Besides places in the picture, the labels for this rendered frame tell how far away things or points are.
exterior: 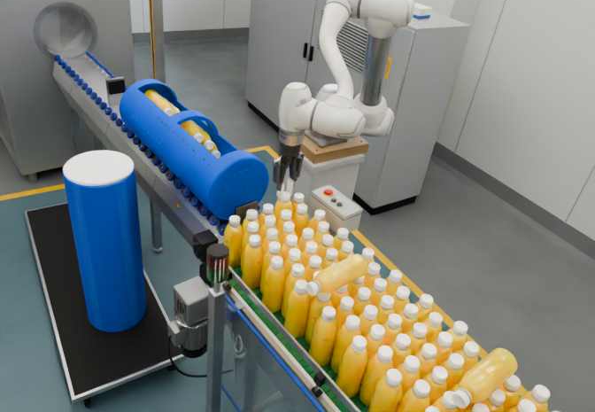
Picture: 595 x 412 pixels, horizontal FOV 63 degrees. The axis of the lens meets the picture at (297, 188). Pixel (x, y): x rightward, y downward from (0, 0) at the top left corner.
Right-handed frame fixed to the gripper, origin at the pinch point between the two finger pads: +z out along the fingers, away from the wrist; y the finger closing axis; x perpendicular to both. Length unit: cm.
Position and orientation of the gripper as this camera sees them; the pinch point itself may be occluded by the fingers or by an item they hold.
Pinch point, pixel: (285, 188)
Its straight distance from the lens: 182.3
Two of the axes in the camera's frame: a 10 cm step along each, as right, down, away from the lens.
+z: -1.1, 8.3, 5.5
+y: -7.8, 2.7, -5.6
